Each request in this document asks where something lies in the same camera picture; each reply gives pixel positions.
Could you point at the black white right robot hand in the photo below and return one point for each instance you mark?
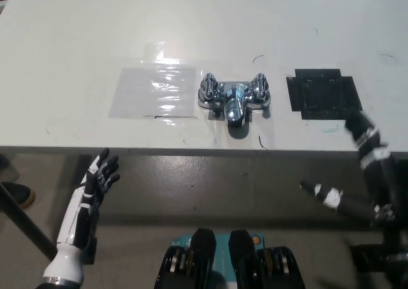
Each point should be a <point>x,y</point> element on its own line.
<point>382,180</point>

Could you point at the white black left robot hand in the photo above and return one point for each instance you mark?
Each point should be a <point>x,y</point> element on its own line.
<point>75,212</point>

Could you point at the black teal robot torso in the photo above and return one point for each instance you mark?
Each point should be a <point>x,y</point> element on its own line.
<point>204,257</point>

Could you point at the chrome faucet body with spout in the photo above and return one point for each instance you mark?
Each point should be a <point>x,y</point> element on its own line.
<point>234,105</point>

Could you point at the dark diagonal metal bar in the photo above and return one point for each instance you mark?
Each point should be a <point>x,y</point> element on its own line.
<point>28,225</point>

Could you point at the black shoe tan sole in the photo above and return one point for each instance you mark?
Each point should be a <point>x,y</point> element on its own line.
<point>17,195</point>

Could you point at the wide black floor tape marker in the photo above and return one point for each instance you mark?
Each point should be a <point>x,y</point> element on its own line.
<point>366,258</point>

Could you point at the black tape square patch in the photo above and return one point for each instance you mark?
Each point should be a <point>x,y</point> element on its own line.
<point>322,94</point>

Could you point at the translucent grey plastic sheet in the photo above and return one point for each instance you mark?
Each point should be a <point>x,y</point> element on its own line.
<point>143,94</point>

